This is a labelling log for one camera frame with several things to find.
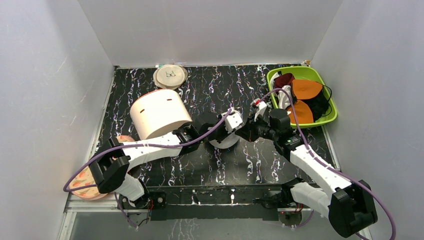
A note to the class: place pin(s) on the orange black bra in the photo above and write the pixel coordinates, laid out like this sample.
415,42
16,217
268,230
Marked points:
310,103

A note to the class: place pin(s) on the white cloth in basin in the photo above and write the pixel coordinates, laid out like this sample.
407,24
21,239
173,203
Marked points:
284,97

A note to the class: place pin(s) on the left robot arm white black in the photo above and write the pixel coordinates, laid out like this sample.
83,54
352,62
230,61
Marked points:
111,164

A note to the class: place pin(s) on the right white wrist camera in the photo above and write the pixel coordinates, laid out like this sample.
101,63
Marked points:
260,107

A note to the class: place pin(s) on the small beige round bra bag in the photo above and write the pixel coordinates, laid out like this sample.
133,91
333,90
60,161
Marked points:
170,76

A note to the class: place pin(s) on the dark red bra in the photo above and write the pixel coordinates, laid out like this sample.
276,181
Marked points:
283,80

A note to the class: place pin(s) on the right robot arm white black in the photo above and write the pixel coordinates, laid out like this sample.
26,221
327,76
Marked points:
347,205

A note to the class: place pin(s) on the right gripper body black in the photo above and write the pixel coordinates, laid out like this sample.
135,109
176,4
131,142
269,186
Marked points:
250,129

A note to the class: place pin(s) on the large beige cylindrical laundry bag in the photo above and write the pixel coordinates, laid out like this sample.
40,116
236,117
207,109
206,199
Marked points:
157,113

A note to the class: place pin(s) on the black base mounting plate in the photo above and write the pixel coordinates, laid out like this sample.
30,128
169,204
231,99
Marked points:
262,201

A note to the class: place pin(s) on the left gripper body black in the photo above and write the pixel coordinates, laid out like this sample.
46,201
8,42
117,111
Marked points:
218,133

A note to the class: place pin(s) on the pink floral flat laundry bag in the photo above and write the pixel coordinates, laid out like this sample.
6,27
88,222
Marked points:
85,178

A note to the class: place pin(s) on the white mesh laundry bag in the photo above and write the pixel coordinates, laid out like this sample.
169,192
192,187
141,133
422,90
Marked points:
228,142

